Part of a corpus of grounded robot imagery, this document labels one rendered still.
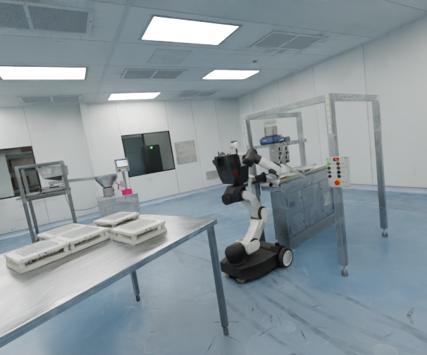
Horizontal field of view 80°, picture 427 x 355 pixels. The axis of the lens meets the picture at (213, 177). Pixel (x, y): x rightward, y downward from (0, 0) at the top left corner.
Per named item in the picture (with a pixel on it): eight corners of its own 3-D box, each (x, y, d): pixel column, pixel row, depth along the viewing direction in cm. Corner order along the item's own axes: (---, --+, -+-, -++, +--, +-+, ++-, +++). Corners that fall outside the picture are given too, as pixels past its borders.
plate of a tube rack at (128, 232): (132, 237, 145) (132, 233, 145) (111, 232, 161) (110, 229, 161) (165, 223, 164) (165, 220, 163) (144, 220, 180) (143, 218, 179)
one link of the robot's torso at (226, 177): (237, 188, 237) (232, 149, 233) (213, 187, 263) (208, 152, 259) (258, 182, 255) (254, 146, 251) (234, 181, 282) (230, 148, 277)
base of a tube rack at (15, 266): (21, 274, 128) (20, 270, 128) (5, 266, 143) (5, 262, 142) (71, 253, 147) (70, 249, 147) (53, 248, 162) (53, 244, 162)
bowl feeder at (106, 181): (99, 199, 425) (95, 177, 421) (97, 197, 456) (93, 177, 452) (129, 193, 448) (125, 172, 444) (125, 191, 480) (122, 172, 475)
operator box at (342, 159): (349, 187, 212) (346, 156, 209) (328, 187, 225) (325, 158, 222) (351, 186, 216) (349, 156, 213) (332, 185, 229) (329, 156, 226)
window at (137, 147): (128, 177, 706) (120, 135, 692) (128, 177, 707) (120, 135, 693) (175, 169, 771) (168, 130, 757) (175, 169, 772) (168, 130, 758)
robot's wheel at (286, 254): (283, 271, 262) (280, 253, 259) (279, 270, 266) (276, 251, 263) (294, 262, 274) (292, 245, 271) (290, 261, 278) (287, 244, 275)
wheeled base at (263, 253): (250, 288, 235) (245, 253, 231) (214, 272, 275) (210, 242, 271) (289, 260, 275) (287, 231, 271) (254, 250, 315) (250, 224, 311)
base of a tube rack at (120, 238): (134, 245, 146) (133, 241, 146) (113, 239, 162) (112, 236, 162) (167, 230, 164) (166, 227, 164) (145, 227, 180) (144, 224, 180)
